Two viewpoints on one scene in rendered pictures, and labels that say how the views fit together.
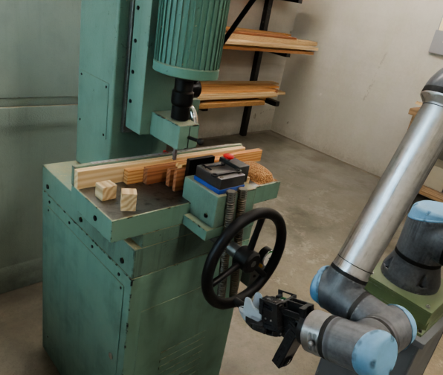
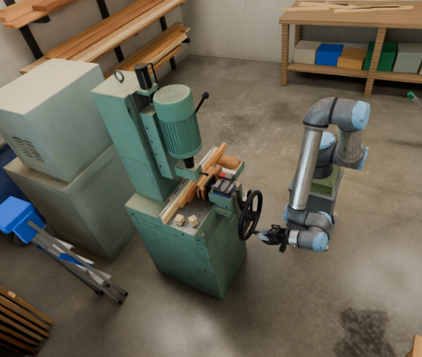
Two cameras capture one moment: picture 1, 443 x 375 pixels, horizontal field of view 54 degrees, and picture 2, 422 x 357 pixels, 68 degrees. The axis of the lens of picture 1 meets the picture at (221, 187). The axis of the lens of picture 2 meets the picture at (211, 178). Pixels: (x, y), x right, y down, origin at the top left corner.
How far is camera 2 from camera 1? 0.80 m
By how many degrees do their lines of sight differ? 21
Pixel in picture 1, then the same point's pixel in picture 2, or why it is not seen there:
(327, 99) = (219, 20)
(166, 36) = (173, 143)
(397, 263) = not seen: hidden behind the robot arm
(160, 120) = (181, 170)
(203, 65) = (196, 146)
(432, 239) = (323, 155)
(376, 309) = (314, 219)
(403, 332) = (326, 225)
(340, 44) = not seen: outside the picture
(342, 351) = (308, 246)
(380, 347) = (321, 241)
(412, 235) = not seen: hidden behind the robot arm
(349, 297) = (301, 218)
